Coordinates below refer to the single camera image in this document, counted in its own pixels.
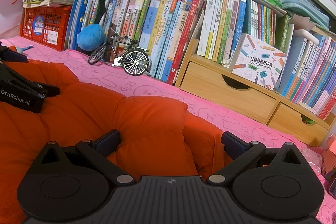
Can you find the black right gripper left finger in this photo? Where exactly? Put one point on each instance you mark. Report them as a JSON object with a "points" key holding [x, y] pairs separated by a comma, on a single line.
{"points": [[72, 183]]}

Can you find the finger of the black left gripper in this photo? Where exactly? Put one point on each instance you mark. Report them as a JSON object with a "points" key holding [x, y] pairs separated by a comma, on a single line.
{"points": [[45, 90], [6, 54]]}

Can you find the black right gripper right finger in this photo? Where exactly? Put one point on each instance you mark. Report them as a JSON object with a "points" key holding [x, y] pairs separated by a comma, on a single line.
{"points": [[265, 184]]}

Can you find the orange puffer jacket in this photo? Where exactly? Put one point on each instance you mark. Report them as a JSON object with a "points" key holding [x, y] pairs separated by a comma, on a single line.
{"points": [[159, 136]]}

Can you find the red plastic crate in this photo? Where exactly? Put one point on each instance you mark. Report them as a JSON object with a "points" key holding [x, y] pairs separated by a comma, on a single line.
{"points": [[46, 25]]}

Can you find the pink toy house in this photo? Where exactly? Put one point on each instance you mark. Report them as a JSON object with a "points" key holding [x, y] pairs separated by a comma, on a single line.
{"points": [[329, 165]]}

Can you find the blue round ball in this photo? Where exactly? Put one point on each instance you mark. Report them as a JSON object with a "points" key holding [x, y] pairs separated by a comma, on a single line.
{"points": [[91, 37]]}

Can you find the pink patterned blanket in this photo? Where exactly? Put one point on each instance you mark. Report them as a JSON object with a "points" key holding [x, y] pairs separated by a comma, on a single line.
{"points": [[116, 80]]}

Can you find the miniature black bicycle model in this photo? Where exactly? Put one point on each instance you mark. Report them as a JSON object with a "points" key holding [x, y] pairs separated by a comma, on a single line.
{"points": [[134, 60]]}

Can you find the row of upright books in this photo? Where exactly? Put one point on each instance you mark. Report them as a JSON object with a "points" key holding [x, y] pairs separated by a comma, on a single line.
{"points": [[165, 28]]}

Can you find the wooden drawer organizer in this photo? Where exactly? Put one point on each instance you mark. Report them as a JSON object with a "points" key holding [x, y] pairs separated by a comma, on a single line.
{"points": [[211, 81]]}

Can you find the white pencil pattern box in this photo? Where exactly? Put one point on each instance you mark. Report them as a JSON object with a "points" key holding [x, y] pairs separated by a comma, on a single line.
{"points": [[257, 61]]}

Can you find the stack of teal folded cloth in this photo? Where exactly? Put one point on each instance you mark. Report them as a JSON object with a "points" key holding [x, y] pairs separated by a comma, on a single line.
{"points": [[308, 9]]}

